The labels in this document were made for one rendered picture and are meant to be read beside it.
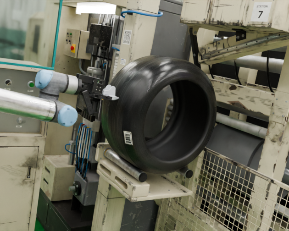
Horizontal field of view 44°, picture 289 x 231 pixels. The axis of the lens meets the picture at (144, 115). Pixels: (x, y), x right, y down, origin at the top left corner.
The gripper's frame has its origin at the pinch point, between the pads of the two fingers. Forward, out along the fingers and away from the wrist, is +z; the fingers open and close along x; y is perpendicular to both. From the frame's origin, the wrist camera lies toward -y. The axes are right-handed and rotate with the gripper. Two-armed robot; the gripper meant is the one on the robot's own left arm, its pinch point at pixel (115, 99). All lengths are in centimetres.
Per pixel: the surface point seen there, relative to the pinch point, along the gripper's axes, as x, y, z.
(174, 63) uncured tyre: -8.2, 21.8, 19.7
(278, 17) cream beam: -36, 50, 44
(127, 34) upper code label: 31.9, 31.3, 16.6
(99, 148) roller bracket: 23.1, -29.7, 11.9
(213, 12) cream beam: -1, 51, 41
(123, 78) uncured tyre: 4.3, 9.3, 3.8
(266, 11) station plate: -32, 52, 41
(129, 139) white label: -10.5, -14.6, 5.2
